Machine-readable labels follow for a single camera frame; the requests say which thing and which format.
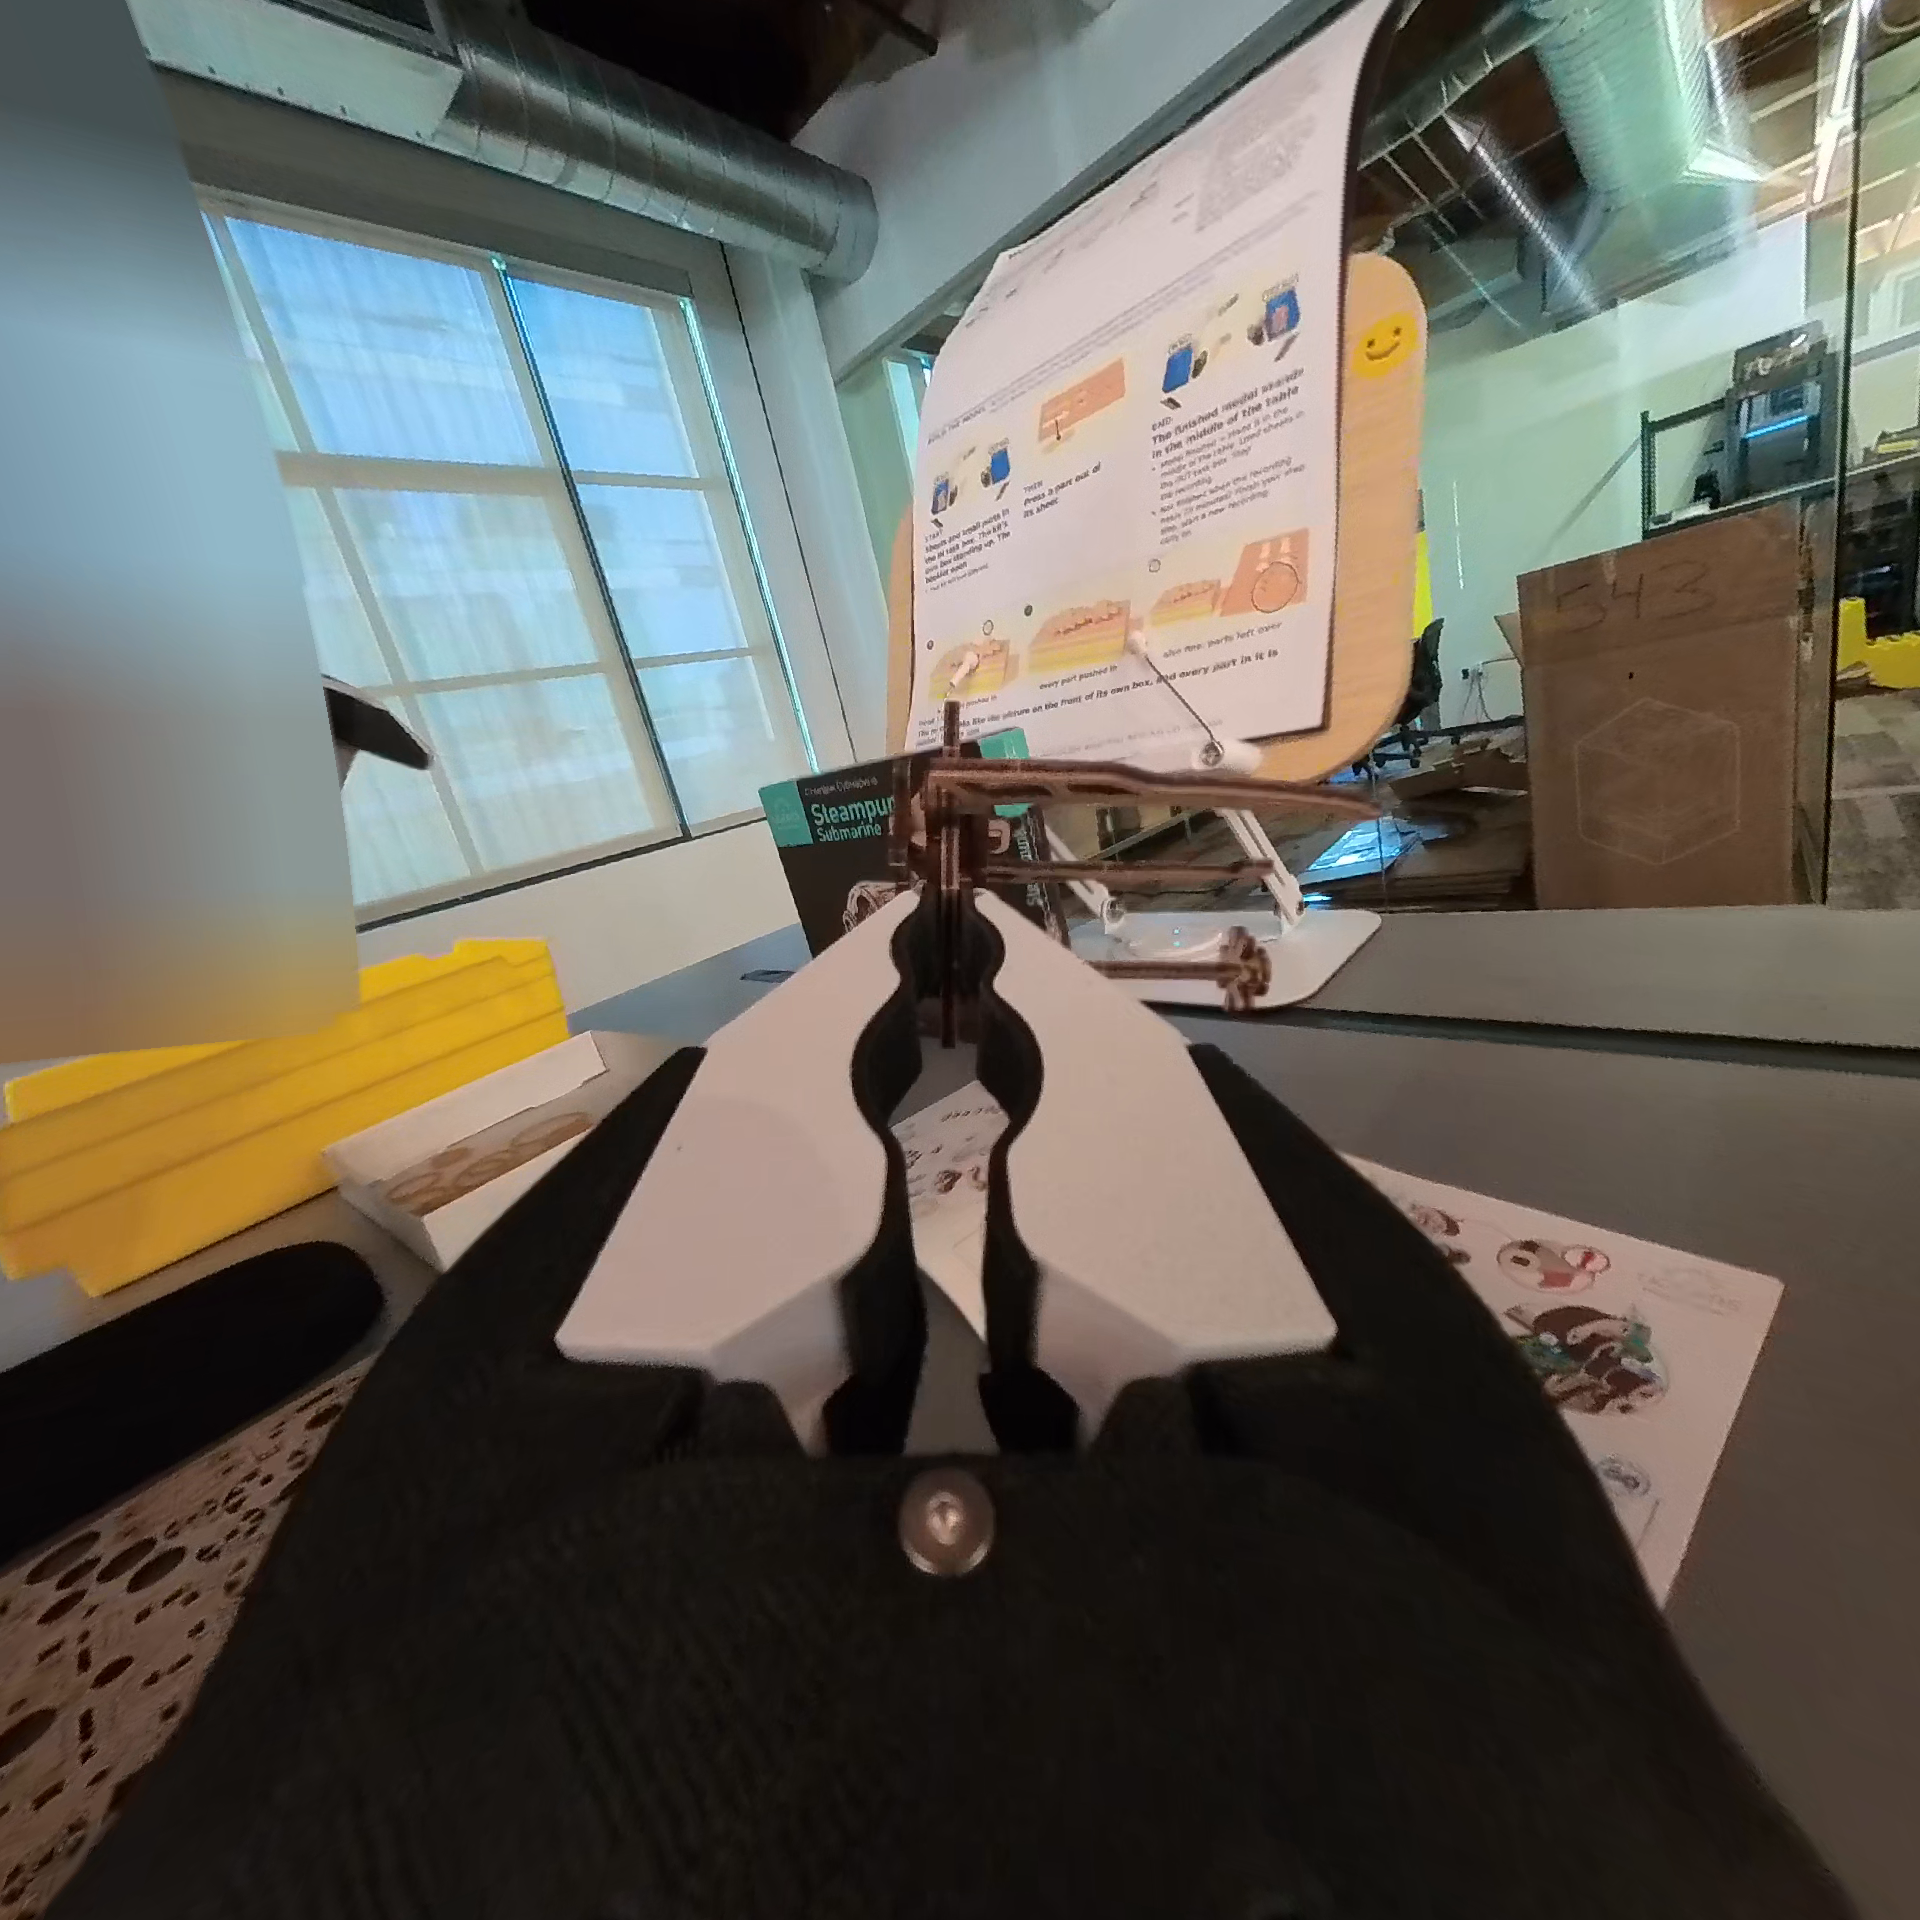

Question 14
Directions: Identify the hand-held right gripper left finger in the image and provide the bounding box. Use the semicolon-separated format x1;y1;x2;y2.
555;889;920;1454

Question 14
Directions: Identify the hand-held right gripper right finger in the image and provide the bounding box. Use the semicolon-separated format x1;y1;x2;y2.
958;889;1339;1454

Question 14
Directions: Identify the wooden laser-cut part sheet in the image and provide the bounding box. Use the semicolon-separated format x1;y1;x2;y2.
0;1357;361;1920

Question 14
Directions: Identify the wooden model assembly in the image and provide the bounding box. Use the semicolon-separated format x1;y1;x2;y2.
885;696;1388;1052

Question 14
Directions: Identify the black model kit box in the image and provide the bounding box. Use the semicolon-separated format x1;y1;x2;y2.
757;726;1073;961

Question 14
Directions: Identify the white cardboard box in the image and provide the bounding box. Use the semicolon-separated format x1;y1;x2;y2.
321;1026;609;1270

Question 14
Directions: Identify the yellow plastic bin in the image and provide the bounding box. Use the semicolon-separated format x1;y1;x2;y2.
0;936;570;1293

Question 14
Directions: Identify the assembly leaflet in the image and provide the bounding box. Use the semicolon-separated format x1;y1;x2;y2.
885;1080;1788;1607

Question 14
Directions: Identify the black office chair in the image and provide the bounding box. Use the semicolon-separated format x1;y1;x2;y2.
1387;615;1451;767

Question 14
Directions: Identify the large window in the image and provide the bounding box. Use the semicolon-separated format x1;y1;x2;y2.
203;211;818;924

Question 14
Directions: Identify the brown cardboard box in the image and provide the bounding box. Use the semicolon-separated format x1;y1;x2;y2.
1515;502;1802;909

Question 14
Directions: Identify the wooden book stand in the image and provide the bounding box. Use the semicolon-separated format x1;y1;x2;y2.
885;246;1426;1009

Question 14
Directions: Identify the metal storage rack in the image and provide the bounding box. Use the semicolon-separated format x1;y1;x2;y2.
1640;336;1847;533

